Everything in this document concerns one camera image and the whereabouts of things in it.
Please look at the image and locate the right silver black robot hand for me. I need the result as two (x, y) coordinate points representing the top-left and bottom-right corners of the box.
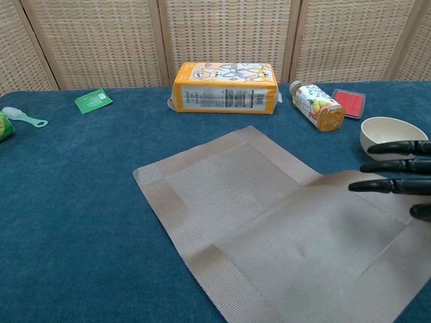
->
(348, 139), (431, 222)

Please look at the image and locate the white round bowl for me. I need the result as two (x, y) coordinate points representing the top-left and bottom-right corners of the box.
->
(360, 116), (430, 159)

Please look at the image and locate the beige woven placemat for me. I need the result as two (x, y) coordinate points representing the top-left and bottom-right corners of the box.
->
(132, 125), (431, 323)

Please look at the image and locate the red pad in clear case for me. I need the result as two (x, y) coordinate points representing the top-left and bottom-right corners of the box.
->
(331, 88), (366, 120)

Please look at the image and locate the juice bottle with fruit label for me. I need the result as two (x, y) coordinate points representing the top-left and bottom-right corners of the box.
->
(289, 80), (346, 133)

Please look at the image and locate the orange corgi print tissue pack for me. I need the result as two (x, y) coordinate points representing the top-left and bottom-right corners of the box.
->
(167, 61), (283, 114)

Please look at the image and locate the green square sachet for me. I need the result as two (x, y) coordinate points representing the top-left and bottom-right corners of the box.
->
(74, 87), (114, 115)

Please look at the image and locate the dark blue table cloth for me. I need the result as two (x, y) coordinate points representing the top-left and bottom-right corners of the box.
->
(0, 79), (431, 323)

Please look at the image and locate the woven bamboo folding screen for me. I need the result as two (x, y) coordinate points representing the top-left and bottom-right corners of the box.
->
(0, 0), (431, 97)

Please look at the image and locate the mint green small brush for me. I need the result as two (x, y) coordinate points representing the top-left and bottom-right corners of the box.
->
(1, 106), (48, 129)

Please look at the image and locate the green yellow tissue pack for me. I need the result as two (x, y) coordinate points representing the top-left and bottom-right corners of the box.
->
(0, 111), (16, 143)

